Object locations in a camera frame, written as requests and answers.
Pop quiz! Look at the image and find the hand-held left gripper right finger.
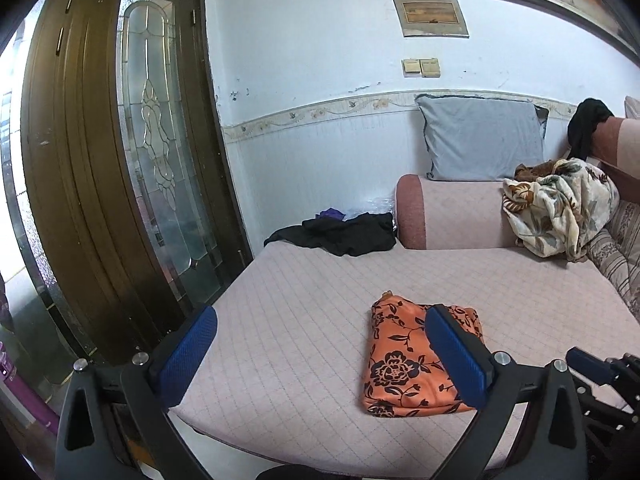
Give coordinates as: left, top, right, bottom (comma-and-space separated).
425, 304, 587, 480

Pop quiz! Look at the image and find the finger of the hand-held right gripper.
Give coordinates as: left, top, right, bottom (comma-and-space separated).
566, 347, 640, 391
575, 385, 640, 461

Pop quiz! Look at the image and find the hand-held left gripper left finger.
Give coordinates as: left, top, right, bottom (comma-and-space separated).
54, 305, 218, 480

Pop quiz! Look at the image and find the orange floral blouse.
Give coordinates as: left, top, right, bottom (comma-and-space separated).
361, 291, 485, 417

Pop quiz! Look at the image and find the striped cushion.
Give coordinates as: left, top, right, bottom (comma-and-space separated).
585, 200, 640, 323

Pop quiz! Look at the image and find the cream floral blanket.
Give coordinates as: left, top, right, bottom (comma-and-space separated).
502, 157, 621, 262

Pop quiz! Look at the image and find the black garment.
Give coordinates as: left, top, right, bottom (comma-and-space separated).
263, 212, 397, 257

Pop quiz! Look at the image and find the purple container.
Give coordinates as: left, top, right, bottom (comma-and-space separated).
0, 342, 58, 441

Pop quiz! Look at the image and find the clear plastic bag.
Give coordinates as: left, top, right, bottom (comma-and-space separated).
345, 195, 398, 221

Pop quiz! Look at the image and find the frosted glass side panel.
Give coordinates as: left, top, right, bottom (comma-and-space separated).
0, 35, 96, 401

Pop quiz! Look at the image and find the grey pillow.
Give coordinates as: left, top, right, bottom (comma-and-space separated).
415, 93, 549, 182

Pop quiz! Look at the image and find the wooden door with leaded glass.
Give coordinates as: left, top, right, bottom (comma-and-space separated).
20, 0, 251, 366

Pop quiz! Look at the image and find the black cloth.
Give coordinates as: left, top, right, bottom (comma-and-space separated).
567, 98, 616, 161

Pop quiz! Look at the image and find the small wall plaque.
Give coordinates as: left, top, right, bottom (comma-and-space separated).
390, 0, 470, 38

